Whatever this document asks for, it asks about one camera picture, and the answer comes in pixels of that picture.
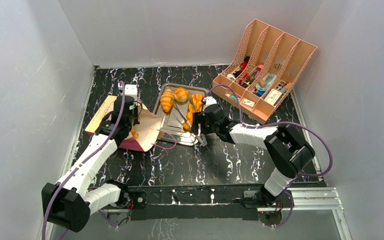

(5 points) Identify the blue tape roll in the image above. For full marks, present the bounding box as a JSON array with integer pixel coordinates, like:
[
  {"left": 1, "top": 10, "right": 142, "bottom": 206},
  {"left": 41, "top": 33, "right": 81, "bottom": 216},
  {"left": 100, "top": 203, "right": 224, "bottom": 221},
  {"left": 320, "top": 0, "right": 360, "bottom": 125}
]
[{"left": 254, "top": 73, "right": 277, "bottom": 97}]

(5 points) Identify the pink capped dark bottle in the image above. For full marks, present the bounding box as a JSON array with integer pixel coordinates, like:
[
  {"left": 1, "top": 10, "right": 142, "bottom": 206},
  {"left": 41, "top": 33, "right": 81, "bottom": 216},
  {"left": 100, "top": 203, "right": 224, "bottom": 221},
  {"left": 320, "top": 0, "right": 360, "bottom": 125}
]
[{"left": 239, "top": 64, "right": 264, "bottom": 89}]

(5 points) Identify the silver metal tray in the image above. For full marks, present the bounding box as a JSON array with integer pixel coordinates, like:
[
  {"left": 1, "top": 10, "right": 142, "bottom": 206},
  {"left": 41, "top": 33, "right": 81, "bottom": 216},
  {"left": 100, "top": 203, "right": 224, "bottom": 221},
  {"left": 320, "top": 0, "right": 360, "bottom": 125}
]
[{"left": 152, "top": 83, "right": 208, "bottom": 146}]

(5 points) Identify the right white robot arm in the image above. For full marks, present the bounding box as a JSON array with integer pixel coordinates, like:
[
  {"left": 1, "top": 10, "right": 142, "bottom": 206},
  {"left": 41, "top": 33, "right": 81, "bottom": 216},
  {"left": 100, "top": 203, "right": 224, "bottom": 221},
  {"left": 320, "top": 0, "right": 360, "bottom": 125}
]
[{"left": 191, "top": 104, "right": 315, "bottom": 208}]

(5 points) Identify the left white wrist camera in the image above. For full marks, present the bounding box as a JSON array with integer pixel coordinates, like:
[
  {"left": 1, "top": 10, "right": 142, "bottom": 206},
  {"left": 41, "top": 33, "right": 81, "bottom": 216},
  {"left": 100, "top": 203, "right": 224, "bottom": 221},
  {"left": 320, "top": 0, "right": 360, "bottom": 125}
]
[{"left": 117, "top": 82, "right": 138, "bottom": 101}]

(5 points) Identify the small white packet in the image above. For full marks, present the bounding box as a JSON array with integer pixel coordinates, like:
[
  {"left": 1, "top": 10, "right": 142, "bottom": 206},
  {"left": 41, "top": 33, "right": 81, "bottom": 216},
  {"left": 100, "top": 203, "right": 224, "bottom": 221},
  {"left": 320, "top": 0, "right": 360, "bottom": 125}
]
[{"left": 242, "top": 99, "right": 255, "bottom": 108}]

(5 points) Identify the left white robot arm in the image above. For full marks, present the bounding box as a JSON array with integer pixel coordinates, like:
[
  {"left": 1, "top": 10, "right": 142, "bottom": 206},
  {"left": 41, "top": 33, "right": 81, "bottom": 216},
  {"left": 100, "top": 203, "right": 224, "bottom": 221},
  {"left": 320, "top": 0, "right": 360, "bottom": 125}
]
[{"left": 41, "top": 96, "right": 139, "bottom": 233}]

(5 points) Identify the round orange fake bun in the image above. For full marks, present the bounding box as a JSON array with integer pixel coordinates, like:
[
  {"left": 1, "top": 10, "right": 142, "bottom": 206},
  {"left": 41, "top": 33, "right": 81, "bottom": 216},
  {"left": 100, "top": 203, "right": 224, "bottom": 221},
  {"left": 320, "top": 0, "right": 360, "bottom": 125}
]
[{"left": 173, "top": 87, "right": 189, "bottom": 103}]

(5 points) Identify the pink desk file organizer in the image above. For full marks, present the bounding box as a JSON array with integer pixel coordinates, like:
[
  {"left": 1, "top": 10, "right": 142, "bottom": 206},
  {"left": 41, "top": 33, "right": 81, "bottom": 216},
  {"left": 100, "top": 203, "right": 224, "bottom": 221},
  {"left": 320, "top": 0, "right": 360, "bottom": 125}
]
[{"left": 213, "top": 19, "right": 317, "bottom": 124}]

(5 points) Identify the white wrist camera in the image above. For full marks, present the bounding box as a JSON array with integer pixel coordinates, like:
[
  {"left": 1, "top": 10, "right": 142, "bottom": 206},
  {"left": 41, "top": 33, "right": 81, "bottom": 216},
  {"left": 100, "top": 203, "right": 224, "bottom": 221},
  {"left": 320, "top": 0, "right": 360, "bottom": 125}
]
[
  {"left": 202, "top": 96, "right": 217, "bottom": 109},
  {"left": 117, "top": 82, "right": 138, "bottom": 101}
]

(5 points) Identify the white label card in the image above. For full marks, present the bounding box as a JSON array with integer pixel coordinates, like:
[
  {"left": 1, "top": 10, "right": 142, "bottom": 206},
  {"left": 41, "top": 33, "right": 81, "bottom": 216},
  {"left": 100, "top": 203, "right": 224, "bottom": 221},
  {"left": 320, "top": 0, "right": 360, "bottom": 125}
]
[{"left": 264, "top": 89, "right": 282, "bottom": 106}]

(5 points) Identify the orange fake croissant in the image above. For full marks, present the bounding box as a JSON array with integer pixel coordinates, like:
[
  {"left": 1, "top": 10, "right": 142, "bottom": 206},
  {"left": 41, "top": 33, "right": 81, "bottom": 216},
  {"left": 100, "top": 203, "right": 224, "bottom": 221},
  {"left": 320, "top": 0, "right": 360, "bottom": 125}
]
[{"left": 159, "top": 88, "right": 173, "bottom": 113}]

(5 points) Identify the long fake twisted bread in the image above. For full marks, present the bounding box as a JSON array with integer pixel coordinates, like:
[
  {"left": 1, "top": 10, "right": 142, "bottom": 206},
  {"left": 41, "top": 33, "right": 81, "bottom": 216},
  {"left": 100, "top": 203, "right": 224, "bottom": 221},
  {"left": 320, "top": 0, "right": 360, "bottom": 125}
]
[{"left": 182, "top": 93, "right": 204, "bottom": 132}]

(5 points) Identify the pink paper bag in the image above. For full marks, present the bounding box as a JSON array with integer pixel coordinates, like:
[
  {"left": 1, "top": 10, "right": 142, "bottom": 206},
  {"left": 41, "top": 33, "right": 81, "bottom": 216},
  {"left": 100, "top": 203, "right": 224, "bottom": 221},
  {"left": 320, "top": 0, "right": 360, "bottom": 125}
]
[{"left": 85, "top": 95, "right": 178, "bottom": 152}]

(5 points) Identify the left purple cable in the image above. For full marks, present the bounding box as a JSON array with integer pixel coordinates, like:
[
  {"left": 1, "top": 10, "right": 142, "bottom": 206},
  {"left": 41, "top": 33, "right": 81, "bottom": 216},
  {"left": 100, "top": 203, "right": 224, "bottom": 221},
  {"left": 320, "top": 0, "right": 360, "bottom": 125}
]
[{"left": 41, "top": 80, "right": 127, "bottom": 240}]

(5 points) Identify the red black bottle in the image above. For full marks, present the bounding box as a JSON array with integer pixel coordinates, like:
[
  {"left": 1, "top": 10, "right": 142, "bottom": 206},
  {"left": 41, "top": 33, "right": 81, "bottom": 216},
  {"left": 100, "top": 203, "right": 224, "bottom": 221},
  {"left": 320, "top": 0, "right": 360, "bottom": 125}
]
[{"left": 232, "top": 56, "right": 250, "bottom": 78}]

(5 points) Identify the small green white tube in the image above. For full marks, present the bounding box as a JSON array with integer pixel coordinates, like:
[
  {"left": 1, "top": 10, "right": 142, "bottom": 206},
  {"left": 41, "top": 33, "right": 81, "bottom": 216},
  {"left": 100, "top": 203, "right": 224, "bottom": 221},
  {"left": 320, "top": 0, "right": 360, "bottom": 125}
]
[{"left": 226, "top": 94, "right": 240, "bottom": 102}]

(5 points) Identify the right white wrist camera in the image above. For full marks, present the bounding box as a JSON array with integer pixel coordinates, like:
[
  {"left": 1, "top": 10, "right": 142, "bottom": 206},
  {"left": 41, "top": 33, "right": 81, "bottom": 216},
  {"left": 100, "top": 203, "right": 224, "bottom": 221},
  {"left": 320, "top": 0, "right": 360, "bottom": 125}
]
[{"left": 202, "top": 96, "right": 217, "bottom": 109}]

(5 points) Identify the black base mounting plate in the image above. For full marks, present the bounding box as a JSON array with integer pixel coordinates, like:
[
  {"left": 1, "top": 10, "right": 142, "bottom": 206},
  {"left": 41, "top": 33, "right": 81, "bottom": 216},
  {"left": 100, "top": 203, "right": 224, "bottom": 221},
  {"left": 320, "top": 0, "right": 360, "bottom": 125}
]
[{"left": 97, "top": 185, "right": 294, "bottom": 222}]

